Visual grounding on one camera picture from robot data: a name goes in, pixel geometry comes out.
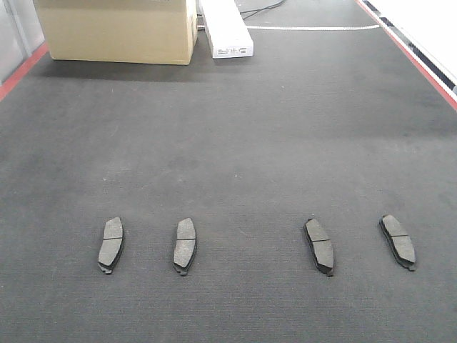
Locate black cables on belt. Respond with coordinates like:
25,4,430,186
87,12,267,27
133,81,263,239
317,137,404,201
238,0,286,16

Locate red conveyor side rail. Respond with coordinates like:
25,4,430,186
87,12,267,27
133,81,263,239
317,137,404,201
356,1,456,111

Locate brown cardboard box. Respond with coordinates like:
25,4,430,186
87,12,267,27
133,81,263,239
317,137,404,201
34,0,197,65

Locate small white box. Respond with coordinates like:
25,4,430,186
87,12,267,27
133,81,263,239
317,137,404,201
199,0,254,59

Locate red left conveyor rail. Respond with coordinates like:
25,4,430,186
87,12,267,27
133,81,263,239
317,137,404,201
0,42,48,101

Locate grey brake pad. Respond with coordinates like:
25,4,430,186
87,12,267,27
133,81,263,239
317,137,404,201
174,217,197,277
98,217,124,274
379,214,416,272
303,218,334,277

